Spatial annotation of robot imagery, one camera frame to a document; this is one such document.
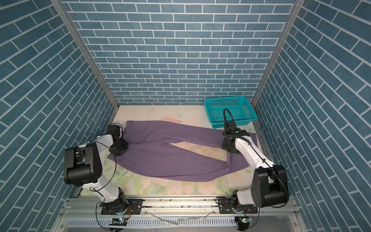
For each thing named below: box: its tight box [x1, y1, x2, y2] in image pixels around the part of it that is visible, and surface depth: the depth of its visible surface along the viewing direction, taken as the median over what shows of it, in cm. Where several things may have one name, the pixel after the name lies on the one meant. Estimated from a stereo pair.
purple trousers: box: [108, 120, 258, 182], surface depth 96 cm
